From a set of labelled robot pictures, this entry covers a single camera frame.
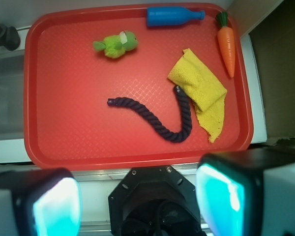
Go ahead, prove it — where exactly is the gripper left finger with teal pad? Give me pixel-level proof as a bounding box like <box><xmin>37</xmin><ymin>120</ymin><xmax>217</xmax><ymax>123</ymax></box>
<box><xmin>0</xmin><ymin>168</ymin><xmax>82</xmax><ymax>236</ymax></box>

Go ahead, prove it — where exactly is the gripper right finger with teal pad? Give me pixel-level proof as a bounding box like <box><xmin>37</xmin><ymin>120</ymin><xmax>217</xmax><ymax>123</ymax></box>
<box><xmin>196</xmin><ymin>148</ymin><xmax>295</xmax><ymax>236</ymax></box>

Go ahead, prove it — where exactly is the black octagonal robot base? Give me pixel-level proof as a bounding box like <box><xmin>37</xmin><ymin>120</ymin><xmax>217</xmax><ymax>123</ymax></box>
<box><xmin>108</xmin><ymin>166</ymin><xmax>206</xmax><ymax>236</ymax></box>

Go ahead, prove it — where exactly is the green plush animal toy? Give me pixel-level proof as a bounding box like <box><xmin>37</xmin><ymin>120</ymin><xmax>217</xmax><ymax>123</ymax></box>
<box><xmin>92</xmin><ymin>30</ymin><xmax>139</xmax><ymax>59</ymax></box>

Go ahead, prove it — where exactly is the red plastic tray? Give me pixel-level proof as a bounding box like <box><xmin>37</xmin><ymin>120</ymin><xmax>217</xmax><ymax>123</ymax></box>
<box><xmin>24</xmin><ymin>3</ymin><xmax>253</xmax><ymax>170</ymax></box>

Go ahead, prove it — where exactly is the yellow microfiber cloth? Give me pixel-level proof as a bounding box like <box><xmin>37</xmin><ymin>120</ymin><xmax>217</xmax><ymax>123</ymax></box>
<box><xmin>168</xmin><ymin>48</ymin><xmax>227</xmax><ymax>143</ymax></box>

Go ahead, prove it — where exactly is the orange toy carrot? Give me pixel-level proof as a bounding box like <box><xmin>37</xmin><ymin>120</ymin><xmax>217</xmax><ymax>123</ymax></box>
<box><xmin>215</xmin><ymin>12</ymin><xmax>236</xmax><ymax>78</ymax></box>

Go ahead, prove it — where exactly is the black clamp knob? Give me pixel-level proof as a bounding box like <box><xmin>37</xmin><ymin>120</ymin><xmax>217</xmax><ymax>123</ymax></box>
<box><xmin>0</xmin><ymin>24</ymin><xmax>21</xmax><ymax>51</ymax></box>

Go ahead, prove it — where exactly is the blue plastic bottle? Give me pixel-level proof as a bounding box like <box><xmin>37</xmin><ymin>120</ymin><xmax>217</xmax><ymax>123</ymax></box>
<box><xmin>147</xmin><ymin>6</ymin><xmax>205</xmax><ymax>27</ymax></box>

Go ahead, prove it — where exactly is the dark purple rope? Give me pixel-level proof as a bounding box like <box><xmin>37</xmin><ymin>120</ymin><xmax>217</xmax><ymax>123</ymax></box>
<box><xmin>107</xmin><ymin>85</ymin><xmax>193</xmax><ymax>144</ymax></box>

